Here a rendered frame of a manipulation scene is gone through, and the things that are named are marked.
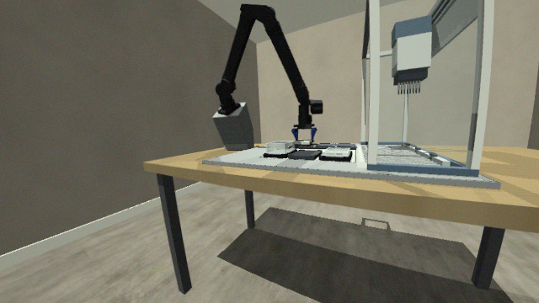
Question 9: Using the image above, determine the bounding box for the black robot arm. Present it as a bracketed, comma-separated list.
[216, 3, 323, 116]

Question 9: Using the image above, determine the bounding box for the white perforated base plate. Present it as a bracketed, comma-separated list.
[202, 145, 501, 189]

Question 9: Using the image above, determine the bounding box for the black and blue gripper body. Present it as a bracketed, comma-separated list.
[293, 114, 317, 130]

